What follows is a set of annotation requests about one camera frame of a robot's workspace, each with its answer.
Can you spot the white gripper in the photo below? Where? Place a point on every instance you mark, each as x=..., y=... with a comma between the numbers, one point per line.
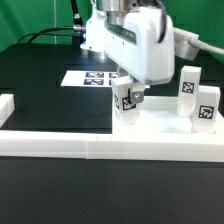
x=135, y=47

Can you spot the white square table top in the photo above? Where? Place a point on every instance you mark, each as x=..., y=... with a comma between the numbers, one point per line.
x=154, y=115

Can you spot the white sheet with AprilTags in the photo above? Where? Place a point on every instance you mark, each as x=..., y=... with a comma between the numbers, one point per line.
x=76, y=78

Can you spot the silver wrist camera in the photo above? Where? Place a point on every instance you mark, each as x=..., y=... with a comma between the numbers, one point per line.
x=183, y=48

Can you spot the white U-shaped fence wall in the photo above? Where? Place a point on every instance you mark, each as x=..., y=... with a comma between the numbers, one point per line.
x=164, y=146

